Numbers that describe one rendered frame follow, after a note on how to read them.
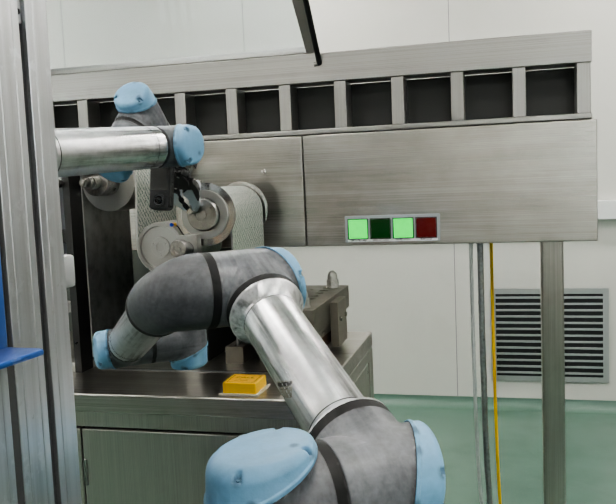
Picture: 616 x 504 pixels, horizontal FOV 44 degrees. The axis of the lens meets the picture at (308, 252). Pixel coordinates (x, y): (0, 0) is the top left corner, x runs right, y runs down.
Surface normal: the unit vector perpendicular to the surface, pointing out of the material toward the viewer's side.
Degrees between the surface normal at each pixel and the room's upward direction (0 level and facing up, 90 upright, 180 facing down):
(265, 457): 7
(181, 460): 90
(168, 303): 95
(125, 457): 90
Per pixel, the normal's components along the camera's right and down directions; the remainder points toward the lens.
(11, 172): 0.94, -0.01
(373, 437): 0.07, -0.89
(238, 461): -0.16, -0.98
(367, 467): 0.29, -0.59
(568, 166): -0.25, 0.10
